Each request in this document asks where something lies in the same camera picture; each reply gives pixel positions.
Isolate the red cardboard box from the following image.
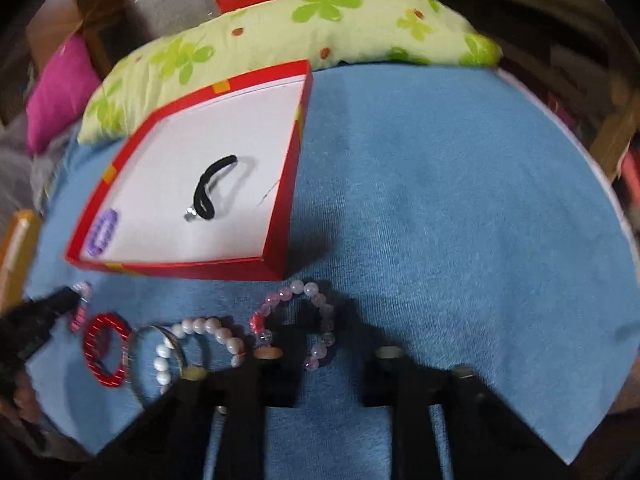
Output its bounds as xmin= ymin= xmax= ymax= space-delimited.
xmin=65 ymin=59 xmax=314 ymax=282

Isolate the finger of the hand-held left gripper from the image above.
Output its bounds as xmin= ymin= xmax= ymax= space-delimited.
xmin=20 ymin=285 xmax=83 ymax=322

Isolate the blue blanket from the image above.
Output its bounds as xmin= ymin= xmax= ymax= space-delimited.
xmin=22 ymin=65 xmax=637 ymax=480

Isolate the wooden shelf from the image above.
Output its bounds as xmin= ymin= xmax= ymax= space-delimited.
xmin=395 ymin=0 xmax=640 ymax=182

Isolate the person's left hand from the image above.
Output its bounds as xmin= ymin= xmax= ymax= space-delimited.
xmin=0 ymin=385 xmax=48 ymax=430

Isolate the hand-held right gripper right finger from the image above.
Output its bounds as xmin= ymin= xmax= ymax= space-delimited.
xmin=361 ymin=345 xmax=576 ymax=480

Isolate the wooden cabinet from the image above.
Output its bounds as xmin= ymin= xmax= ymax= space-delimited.
xmin=25 ymin=0 xmax=137 ymax=81

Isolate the silver foil board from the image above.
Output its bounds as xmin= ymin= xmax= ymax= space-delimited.
xmin=122 ymin=0 xmax=394 ymax=44

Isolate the small pink bead bracelet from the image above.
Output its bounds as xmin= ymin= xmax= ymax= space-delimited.
xmin=70 ymin=282 xmax=94 ymax=334

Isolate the purple bead bracelet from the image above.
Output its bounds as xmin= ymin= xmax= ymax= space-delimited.
xmin=86 ymin=208 xmax=121 ymax=256

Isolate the white pearl bracelet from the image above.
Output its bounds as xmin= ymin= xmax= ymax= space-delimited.
xmin=154 ymin=316 xmax=247 ymax=396

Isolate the grey blanket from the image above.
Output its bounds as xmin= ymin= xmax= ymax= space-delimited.
xmin=0 ymin=110 xmax=77 ymax=222

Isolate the pale pink bead bracelet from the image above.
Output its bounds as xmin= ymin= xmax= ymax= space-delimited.
xmin=249 ymin=279 xmax=337 ymax=372

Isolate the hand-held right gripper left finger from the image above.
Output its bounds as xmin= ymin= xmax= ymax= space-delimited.
xmin=75 ymin=327 xmax=307 ymax=480

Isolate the green floral blanket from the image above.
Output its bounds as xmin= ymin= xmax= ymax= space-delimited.
xmin=77 ymin=0 xmax=503 ymax=146

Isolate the red bead bracelet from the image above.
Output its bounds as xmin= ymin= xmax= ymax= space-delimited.
xmin=83 ymin=312 xmax=132 ymax=389

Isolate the magenta pillow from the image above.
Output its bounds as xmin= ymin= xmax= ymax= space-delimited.
xmin=25 ymin=35 xmax=104 ymax=156

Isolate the black hair tie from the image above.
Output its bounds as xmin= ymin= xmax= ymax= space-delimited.
xmin=182 ymin=154 xmax=239 ymax=224

